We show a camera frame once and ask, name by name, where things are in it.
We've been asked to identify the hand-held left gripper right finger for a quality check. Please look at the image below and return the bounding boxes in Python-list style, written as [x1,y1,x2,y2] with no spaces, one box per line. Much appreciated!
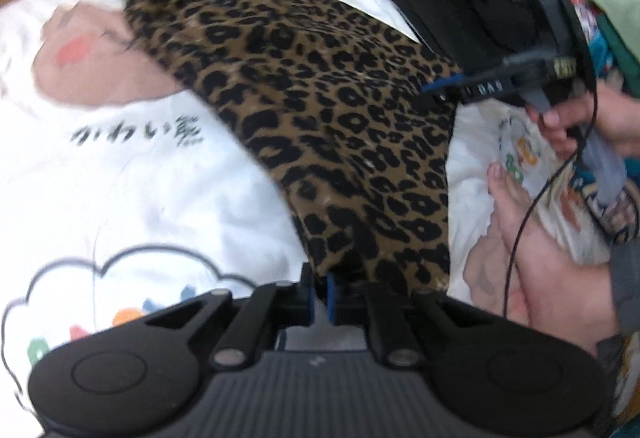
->
[325,272,497,368]

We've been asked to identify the leopard print pants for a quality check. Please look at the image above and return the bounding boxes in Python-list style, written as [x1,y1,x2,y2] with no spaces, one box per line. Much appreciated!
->
[120,0,464,300]

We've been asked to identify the colourful clothes pile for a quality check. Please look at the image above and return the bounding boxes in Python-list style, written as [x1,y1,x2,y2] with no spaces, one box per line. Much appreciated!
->
[570,0,640,247]

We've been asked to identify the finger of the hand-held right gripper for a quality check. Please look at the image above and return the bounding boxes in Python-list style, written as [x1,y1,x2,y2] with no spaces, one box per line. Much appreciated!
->
[419,72,469,115]

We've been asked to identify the white printed blanket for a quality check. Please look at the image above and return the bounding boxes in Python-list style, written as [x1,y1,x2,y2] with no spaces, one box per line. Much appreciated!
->
[0,0,616,419]

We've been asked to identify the black bag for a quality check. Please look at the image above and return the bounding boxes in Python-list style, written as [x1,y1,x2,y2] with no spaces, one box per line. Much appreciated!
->
[386,0,544,71]

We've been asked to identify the person's right hand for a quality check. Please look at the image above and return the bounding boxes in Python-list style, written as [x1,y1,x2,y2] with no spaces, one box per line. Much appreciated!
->
[525,82,640,160]

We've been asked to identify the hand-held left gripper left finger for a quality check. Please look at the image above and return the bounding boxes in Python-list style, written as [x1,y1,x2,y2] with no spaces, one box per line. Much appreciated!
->
[144,263,318,369]

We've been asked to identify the person's bare foot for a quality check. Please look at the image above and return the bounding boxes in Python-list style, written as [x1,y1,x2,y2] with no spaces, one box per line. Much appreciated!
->
[487,162,622,357]

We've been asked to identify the grey trouser leg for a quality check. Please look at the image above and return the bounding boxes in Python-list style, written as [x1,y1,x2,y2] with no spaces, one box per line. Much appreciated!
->
[595,243,640,434]

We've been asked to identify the black cable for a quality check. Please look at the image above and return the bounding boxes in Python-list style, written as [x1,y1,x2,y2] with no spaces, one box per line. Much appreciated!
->
[502,53,601,322]

